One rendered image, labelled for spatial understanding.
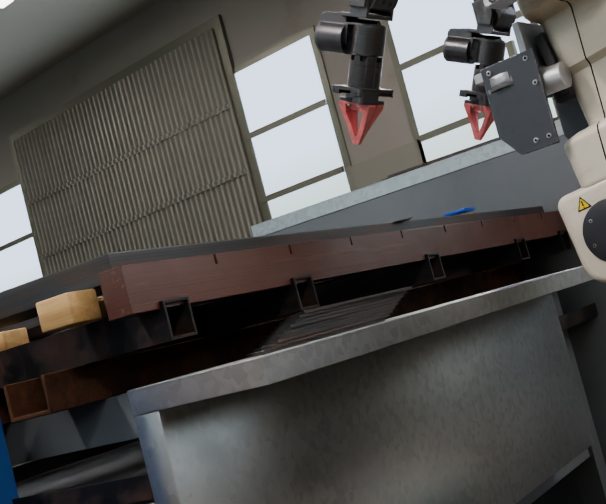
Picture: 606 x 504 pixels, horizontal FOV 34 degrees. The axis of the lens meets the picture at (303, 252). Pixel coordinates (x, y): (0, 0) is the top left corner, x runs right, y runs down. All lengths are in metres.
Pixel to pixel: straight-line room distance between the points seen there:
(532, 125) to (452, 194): 1.08
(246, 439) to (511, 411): 0.80
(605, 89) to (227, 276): 0.71
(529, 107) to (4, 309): 0.88
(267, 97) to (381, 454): 5.16
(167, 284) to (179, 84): 5.83
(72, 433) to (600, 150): 0.91
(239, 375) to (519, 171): 1.71
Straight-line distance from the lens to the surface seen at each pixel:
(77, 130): 7.91
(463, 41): 2.14
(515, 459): 1.92
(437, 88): 5.79
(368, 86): 1.74
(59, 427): 1.45
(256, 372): 1.06
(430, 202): 2.78
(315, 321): 1.27
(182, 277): 1.29
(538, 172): 2.66
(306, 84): 6.34
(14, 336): 1.66
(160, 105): 7.20
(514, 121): 1.71
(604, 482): 2.59
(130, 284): 1.22
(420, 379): 1.66
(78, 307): 1.27
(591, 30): 1.72
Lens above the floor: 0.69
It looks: 4 degrees up
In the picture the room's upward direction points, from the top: 15 degrees counter-clockwise
